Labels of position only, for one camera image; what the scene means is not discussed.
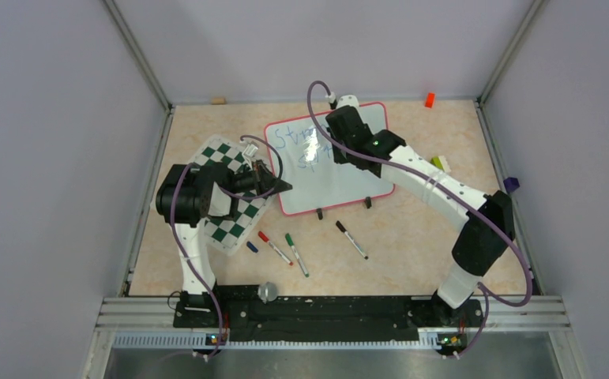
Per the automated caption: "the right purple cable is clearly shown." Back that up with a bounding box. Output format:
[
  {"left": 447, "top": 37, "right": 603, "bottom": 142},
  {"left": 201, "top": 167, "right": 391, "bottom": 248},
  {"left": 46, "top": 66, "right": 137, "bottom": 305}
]
[{"left": 306, "top": 80, "right": 534, "bottom": 359}]

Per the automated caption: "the green marker pen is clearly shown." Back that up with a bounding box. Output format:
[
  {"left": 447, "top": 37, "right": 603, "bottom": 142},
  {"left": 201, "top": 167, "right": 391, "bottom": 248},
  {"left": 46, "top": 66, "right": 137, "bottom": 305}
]
[{"left": 285, "top": 233, "right": 310, "bottom": 278}]

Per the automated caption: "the pink framed whiteboard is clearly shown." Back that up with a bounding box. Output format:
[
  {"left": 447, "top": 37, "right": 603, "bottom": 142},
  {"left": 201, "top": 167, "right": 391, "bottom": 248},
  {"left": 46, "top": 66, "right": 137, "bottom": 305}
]
[{"left": 264, "top": 115, "right": 395, "bottom": 216}]

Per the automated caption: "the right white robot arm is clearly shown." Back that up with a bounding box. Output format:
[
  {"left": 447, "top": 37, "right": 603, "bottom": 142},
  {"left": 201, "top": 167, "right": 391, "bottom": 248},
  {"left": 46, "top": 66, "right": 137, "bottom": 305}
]
[{"left": 325, "top": 94, "right": 515, "bottom": 325}]

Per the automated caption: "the purple toy block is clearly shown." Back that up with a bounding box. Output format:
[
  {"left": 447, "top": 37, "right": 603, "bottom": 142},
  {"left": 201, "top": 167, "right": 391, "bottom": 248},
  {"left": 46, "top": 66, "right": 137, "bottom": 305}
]
[{"left": 503, "top": 177, "right": 521, "bottom": 194}]

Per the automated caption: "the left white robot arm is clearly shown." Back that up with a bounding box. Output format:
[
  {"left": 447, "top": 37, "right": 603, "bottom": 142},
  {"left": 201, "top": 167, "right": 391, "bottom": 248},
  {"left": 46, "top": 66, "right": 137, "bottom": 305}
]
[{"left": 155, "top": 159, "right": 293, "bottom": 327}]

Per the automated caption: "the purple cable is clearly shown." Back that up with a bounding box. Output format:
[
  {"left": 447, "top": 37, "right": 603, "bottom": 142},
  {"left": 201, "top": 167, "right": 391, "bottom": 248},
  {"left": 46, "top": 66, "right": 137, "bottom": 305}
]
[
  {"left": 306, "top": 80, "right": 534, "bottom": 359},
  {"left": 169, "top": 134, "right": 285, "bottom": 359}
]

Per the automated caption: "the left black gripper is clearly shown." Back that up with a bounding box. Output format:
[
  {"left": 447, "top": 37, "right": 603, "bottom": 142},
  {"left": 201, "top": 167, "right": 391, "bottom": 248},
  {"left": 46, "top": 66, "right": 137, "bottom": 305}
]
[{"left": 227, "top": 159, "right": 291, "bottom": 197}]

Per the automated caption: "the black whiteboard stand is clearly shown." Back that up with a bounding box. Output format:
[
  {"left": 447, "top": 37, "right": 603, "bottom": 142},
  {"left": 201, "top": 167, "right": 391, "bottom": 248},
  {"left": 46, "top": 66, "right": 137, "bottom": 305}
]
[{"left": 314, "top": 197, "right": 373, "bottom": 220}]

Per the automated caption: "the grey mesh ball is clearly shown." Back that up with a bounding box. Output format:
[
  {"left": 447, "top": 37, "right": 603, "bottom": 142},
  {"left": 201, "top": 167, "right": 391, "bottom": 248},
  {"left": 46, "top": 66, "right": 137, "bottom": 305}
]
[{"left": 258, "top": 282, "right": 279, "bottom": 303}]

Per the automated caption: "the red marker pen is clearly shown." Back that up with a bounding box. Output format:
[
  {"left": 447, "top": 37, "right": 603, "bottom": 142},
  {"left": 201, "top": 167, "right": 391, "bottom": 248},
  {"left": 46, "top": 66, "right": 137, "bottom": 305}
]
[{"left": 258, "top": 231, "right": 293, "bottom": 266}]

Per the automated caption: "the blue marker cap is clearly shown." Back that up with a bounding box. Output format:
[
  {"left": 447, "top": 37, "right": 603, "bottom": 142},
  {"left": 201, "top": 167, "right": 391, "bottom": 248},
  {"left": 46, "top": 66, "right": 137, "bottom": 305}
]
[{"left": 246, "top": 242, "right": 259, "bottom": 253}]

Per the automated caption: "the green white chess mat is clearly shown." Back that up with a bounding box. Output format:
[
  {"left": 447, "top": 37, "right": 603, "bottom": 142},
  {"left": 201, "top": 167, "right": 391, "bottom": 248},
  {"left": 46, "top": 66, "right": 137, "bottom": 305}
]
[{"left": 190, "top": 134, "right": 274, "bottom": 257}]

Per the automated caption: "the black marker pen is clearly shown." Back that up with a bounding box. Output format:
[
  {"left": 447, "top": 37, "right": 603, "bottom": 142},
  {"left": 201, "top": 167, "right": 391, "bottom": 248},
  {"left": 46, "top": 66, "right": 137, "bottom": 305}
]
[{"left": 335, "top": 220, "right": 369, "bottom": 260}]

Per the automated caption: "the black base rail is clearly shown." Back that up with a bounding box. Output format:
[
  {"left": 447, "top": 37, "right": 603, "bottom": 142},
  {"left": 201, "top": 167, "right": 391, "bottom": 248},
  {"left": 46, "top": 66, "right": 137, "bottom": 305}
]
[{"left": 173, "top": 285, "right": 483, "bottom": 343}]

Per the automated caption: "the small wooden block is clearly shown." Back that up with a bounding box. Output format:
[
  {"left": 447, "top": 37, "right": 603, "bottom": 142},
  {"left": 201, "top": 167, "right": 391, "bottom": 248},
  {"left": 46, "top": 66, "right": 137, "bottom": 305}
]
[{"left": 210, "top": 97, "right": 227, "bottom": 105}]

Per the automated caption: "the orange toy block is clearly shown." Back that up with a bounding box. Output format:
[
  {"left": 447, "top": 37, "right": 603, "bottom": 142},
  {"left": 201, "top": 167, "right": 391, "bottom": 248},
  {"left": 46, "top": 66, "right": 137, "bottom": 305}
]
[{"left": 424, "top": 92, "right": 436, "bottom": 108}]

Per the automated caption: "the green white toy brick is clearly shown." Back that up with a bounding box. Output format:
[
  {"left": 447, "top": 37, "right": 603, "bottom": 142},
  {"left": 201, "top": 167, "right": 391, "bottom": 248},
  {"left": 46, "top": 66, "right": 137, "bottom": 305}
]
[{"left": 430, "top": 156, "right": 451, "bottom": 174}]

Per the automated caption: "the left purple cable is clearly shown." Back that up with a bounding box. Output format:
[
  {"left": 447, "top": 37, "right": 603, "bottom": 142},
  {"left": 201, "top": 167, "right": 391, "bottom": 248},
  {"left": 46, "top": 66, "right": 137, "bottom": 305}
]
[{"left": 169, "top": 134, "right": 285, "bottom": 359}]

